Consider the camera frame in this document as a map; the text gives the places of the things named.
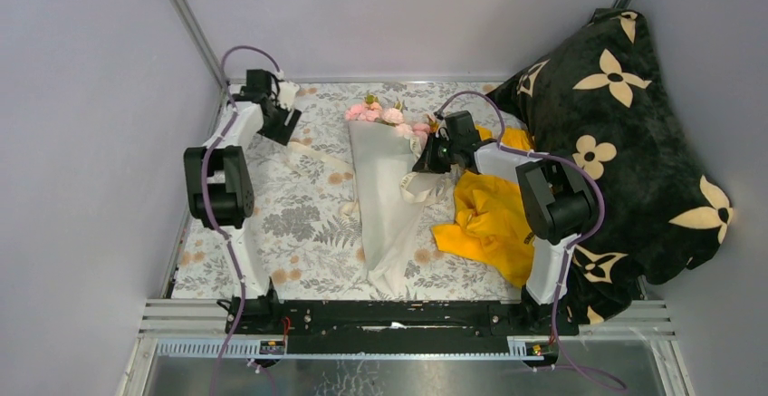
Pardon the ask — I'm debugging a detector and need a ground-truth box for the pink fake flower stem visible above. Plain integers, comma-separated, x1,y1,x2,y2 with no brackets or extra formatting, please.
344,94,382,122
379,101,406,127
395,115,439,150

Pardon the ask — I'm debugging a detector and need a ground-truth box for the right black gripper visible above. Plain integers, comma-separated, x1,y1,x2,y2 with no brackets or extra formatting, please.
412,132,459,175

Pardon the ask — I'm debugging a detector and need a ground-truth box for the black floral pillow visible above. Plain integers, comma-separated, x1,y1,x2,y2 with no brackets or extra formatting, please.
490,9,734,324

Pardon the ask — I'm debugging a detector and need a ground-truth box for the yellow garment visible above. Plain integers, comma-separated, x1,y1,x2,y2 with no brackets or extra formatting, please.
431,124,542,289

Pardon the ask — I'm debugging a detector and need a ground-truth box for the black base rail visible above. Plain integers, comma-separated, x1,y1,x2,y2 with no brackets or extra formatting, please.
217,297,579,355

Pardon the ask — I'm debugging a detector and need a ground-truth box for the white wrapping paper sheet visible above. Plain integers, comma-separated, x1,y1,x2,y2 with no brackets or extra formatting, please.
349,121,441,297

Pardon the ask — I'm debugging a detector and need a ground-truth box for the cream printed ribbon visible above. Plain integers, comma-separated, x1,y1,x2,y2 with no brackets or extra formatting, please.
285,141,451,217

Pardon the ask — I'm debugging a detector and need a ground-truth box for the floral tablecloth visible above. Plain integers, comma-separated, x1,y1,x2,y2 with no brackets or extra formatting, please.
170,81,529,304

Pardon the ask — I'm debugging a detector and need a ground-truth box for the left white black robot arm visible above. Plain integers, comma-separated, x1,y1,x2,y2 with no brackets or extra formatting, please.
183,70,302,333

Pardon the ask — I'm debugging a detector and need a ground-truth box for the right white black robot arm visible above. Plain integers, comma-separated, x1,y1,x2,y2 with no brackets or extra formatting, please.
412,111,605,334

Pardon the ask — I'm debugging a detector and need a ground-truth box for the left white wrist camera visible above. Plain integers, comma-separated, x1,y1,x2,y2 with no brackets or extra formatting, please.
276,80,300,111

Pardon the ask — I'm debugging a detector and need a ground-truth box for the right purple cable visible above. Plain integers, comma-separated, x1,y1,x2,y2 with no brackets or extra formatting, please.
433,91,630,393

